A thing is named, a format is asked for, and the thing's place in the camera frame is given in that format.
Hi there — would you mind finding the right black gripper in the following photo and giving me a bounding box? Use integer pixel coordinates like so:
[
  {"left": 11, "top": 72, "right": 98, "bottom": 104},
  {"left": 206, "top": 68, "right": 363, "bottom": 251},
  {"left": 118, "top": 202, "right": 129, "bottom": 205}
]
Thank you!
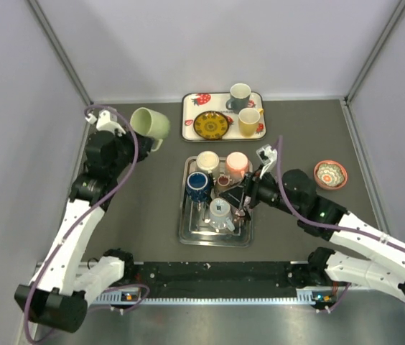
[{"left": 219, "top": 163, "right": 302, "bottom": 217}]

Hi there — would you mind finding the black gold mug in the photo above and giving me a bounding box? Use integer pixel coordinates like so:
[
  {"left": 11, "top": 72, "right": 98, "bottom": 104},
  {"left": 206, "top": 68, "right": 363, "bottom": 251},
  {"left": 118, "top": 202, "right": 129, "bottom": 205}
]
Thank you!
[{"left": 215, "top": 174, "right": 231, "bottom": 190}]

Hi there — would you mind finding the light green mug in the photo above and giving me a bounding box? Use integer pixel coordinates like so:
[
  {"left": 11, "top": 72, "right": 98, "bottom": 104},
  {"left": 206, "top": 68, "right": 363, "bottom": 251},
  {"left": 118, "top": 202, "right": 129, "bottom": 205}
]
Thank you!
[{"left": 130, "top": 107, "right": 170, "bottom": 152}]

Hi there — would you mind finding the light blue mug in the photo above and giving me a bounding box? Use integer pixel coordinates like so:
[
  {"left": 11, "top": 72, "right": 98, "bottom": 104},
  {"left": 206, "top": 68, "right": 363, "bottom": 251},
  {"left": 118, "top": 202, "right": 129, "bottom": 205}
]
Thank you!
[{"left": 209, "top": 198, "right": 236, "bottom": 232}]

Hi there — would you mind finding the pink mug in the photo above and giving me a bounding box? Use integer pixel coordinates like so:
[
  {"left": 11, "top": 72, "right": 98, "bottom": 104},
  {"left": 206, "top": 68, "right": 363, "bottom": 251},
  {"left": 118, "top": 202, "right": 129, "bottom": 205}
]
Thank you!
[{"left": 225, "top": 152, "right": 250, "bottom": 181}]

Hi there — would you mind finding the dark blue mug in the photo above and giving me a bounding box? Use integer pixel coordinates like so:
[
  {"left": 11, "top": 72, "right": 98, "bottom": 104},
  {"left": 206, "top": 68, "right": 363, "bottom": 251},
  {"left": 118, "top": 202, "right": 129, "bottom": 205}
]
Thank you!
[{"left": 185, "top": 171, "right": 213, "bottom": 203}]

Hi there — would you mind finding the cream white mug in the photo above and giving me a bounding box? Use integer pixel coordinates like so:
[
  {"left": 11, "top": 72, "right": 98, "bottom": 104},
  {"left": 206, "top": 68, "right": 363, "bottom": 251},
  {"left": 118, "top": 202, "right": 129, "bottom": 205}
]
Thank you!
[{"left": 196, "top": 151, "right": 220, "bottom": 176}]

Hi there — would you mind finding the mauve purple mug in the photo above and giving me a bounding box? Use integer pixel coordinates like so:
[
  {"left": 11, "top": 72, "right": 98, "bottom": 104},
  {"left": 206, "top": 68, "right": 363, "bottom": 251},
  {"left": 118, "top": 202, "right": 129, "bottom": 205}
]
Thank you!
[{"left": 235, "top": 206, "right": 251, "bottom": 221}]

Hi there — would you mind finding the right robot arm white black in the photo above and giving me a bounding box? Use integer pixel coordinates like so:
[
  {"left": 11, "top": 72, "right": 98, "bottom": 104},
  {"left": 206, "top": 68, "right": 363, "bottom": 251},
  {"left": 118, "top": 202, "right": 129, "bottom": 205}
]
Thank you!
[{"left": 220, "top": 169, "right": 405, "bottom": 303}]

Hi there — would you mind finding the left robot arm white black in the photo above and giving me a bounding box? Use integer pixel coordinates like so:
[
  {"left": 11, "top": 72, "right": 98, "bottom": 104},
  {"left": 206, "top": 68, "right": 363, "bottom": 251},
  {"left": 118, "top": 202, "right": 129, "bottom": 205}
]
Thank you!
[{"left": 14, "top": 131, "right": 154, "bottom": 333}]

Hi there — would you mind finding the yellow mug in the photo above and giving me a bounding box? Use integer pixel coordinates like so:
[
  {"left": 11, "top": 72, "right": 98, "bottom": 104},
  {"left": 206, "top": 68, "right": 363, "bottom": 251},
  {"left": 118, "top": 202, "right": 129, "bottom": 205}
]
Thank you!
[{"left": 238, "top": 108, "right": 264, "bottom": 137}]

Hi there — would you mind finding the grey green mug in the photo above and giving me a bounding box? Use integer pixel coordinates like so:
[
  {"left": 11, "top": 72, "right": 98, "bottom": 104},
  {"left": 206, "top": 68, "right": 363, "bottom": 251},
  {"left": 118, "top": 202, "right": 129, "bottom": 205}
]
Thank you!
[{"left": 225, "top": 83, "right": 251, "bottom": 114}]

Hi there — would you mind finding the silver metal tray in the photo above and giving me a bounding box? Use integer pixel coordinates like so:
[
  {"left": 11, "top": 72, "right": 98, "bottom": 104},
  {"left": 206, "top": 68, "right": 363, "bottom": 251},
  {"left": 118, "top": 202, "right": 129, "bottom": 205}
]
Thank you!
[{"left": 177, "top": 156, "right": 253, "bottom": 247}]

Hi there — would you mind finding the yellow patterned plate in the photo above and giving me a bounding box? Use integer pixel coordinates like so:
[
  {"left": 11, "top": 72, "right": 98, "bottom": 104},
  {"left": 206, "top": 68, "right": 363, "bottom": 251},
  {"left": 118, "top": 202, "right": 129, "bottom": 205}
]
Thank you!
[{"left": 193, "top": 111, "right": 230, "bottom": 140}]

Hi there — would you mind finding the pink patterned bowl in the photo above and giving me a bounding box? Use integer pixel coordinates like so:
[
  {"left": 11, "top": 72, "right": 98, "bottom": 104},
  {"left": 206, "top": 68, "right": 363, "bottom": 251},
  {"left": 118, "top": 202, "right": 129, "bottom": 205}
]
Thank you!
[{"left": 313, "top": 160, "right": 348, "bottom": 190}]

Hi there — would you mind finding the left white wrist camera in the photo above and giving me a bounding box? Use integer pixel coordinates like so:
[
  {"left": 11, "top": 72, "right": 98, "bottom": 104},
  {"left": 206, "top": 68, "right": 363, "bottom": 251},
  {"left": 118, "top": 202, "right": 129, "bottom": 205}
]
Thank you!
[{"left": 85, "top": 110, "right": 126, "bottom": 137}]

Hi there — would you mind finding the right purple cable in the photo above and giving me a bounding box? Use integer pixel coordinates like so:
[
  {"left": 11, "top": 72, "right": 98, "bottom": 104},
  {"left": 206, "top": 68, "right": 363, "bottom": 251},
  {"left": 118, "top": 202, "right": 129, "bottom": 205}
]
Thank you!
[{"left": 274, "top": 134, "right": 405, "bottom": 259}]

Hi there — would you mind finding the purple cable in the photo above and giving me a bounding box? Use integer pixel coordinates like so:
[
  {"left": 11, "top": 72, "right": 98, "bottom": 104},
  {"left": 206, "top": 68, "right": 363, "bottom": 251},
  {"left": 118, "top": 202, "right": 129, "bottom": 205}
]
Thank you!
[
  {"left": 22, "top": 103, "right": 151, "bottom": 343},
  {"left": 274, "top": 134, "right": 405, "bottom": 259}
]

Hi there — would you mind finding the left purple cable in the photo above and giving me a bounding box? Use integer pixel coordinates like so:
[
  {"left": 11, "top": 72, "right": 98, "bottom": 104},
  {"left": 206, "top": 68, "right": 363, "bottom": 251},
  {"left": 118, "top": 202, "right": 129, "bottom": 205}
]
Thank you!
[{"left": 22, "top": 103, "right": 151, "bottom": 343}]

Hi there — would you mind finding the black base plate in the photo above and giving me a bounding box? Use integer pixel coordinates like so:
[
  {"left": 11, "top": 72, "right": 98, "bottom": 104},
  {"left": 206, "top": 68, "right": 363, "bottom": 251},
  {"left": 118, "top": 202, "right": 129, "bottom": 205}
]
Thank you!
[{"left": 116, "top": 260, "right": 332, "bottom": 299}]

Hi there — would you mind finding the grey slotted cable duct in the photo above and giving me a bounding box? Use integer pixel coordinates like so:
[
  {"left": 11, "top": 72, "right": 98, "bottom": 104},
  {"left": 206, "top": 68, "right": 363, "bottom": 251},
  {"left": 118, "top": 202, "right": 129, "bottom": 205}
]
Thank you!
[{"left": 92, "top": 289, "right": 336, "bottom": 305}]

